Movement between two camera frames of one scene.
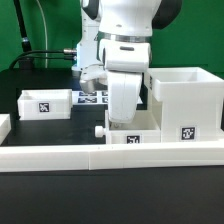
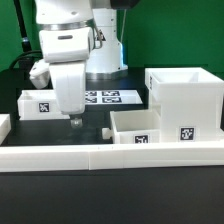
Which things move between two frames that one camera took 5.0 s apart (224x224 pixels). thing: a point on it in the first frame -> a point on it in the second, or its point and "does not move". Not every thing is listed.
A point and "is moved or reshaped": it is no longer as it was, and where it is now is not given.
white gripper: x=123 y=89 -> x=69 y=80
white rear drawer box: x=45 y=104 does not move
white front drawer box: x=144 y=129 is moved or reshaped
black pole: x=22 y=23 does not move
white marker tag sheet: x=94 y=98 does not move
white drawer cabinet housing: x=186 y=104 does not move
